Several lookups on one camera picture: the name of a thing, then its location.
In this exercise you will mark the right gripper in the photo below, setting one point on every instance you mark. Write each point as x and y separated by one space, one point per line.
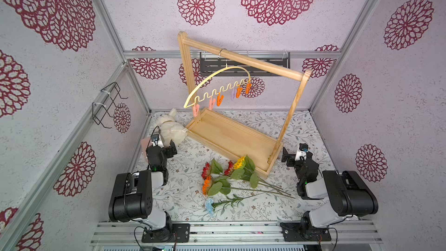
291 157

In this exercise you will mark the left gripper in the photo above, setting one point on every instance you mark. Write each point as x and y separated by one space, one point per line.
173 149

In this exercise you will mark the wooden clothes rack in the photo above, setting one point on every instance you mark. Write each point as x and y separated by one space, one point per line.
226 136

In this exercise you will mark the yellow artificial flower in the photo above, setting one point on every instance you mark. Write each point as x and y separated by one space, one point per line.
245 169

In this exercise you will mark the orange clothespin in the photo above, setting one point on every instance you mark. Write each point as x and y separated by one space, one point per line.
238 92
248 87
220 99

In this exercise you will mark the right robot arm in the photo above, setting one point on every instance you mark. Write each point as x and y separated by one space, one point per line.
347 193

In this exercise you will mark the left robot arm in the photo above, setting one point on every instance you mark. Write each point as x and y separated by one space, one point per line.
132 194

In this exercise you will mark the white plush toy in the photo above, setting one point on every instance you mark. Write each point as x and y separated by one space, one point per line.
170 129

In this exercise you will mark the pink block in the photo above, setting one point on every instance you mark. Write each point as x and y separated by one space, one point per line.
145 143

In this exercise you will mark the red artificial flower left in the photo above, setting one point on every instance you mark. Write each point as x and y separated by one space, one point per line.
210 168

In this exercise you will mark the red artificial flower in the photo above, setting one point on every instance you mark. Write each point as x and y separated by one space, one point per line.
210 168
229 170

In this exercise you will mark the orange artificial flower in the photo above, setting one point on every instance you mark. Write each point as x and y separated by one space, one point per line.
212 188

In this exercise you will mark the red artificial flower right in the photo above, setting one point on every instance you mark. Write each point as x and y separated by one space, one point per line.
229 170

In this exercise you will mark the blue artificial flower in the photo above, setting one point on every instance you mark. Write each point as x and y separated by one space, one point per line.
211 205

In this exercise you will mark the orange clothespin at end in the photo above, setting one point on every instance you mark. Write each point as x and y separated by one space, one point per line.
248 87

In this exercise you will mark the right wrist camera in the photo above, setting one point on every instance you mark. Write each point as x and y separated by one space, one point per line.
303 152

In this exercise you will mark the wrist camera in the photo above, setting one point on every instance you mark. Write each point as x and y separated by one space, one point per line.
156 140
303 152

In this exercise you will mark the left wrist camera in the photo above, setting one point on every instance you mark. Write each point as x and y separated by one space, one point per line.
156 140

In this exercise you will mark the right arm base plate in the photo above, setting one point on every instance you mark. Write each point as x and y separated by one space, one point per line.
296 232

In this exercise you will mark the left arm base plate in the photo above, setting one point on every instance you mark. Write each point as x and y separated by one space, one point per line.
172 233

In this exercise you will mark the black wire wall rack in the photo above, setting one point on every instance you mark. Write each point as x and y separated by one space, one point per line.
101 109

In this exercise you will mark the aluminium front rail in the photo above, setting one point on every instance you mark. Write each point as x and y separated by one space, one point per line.
238 233

